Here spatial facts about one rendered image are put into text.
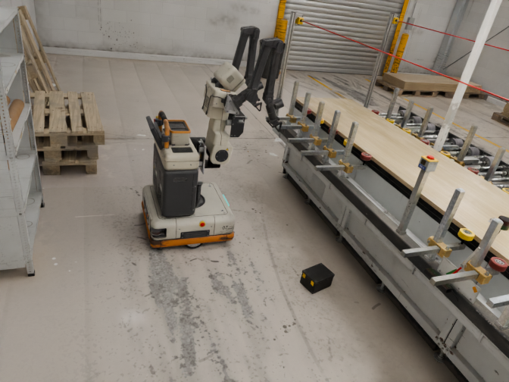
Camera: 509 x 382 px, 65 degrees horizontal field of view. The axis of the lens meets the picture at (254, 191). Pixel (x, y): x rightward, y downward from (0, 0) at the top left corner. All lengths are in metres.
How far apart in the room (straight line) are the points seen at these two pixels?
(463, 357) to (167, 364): 1.75
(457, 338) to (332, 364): 0.77
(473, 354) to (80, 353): 2.26
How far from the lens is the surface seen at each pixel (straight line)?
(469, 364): 2.88
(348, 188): 3.03
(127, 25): 8.86
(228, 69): 2.91
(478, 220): 2.74
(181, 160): 2.84
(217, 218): 3.15
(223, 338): 2.65
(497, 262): 2.38
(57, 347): 2.66
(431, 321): 3.00
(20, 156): 3.51
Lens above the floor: 2.02
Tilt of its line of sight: 29 degrees down
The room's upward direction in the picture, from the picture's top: 10 degrees clockwise
